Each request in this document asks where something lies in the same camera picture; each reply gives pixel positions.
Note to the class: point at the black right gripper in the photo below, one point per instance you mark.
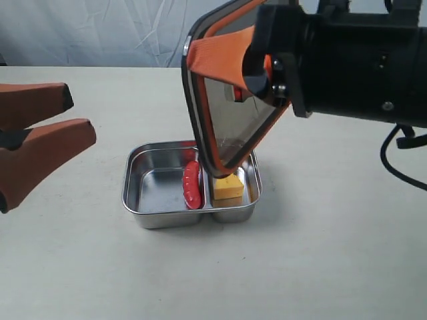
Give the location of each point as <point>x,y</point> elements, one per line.
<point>271,67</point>

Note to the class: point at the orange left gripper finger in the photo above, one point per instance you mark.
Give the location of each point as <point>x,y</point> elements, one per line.
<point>28,156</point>
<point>23,105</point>

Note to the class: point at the dark transparent lid orange seal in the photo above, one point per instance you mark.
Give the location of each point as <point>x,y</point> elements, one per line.
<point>228,121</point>

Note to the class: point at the yellow cheese wedge toy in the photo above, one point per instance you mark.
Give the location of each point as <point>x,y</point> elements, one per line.
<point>228,187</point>

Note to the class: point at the red sausage toy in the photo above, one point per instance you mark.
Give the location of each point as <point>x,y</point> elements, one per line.
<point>190,185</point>

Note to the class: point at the blue-grey backdrop cloth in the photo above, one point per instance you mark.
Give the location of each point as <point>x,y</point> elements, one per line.
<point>97,33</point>

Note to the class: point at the steel two-compartment lunch box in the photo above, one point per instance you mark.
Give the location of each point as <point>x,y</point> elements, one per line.
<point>153,191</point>

